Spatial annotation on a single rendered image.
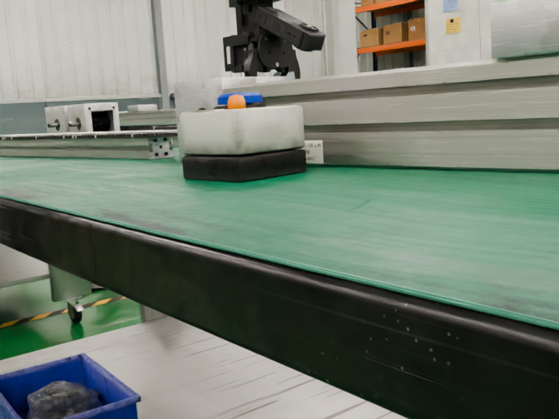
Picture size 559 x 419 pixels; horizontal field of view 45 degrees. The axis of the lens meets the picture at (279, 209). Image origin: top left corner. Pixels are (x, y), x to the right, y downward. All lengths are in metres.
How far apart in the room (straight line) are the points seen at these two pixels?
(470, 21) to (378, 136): 3.52
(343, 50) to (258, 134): 8.30
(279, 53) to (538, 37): 0.57
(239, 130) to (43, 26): 11.81
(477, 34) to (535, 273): 3.85
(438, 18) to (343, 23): 4.71
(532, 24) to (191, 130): 0.28
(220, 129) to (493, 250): 0.34
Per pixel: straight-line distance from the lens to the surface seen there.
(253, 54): 1.00
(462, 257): 0.26
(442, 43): 4.22
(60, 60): 12.35
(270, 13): 1.00
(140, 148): 0.95
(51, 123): 1.85
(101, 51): 12.64
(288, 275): 0.26
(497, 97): 0.54
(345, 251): 0.27
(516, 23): 0.53
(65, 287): 2.93
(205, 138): 0.58
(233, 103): 0.55
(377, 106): 0.60
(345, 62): 8.86
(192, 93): 0.79
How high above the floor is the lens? 0.84
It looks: 9 degrees down
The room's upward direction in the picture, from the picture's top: 4 degrees counter-clockwise
